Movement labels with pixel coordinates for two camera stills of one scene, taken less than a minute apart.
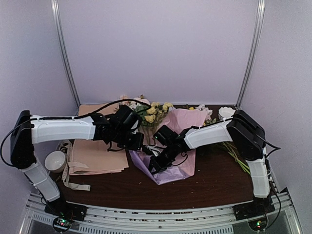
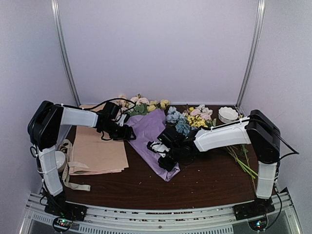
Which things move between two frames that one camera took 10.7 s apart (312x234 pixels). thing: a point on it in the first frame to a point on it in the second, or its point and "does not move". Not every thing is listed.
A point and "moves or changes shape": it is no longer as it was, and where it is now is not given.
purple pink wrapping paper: (181, 120) moves or changes shape
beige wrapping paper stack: (91, 157) does not move
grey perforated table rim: (206, 219) does not move
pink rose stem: (126, 103) to (140, 104)
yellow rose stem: (149, 130) to (163, 104)
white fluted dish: (225, 112) does not move
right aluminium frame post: (253, 52) does not move
